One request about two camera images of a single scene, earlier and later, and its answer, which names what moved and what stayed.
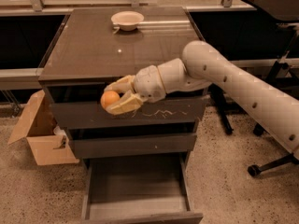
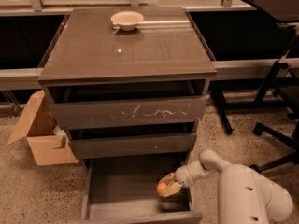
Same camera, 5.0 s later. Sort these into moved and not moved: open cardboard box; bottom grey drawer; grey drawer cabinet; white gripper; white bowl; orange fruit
Moved: white gripper; orange fruit
Not moved: bottom grey drawer; open cardboard box; grey drawer cabinet; white bowl
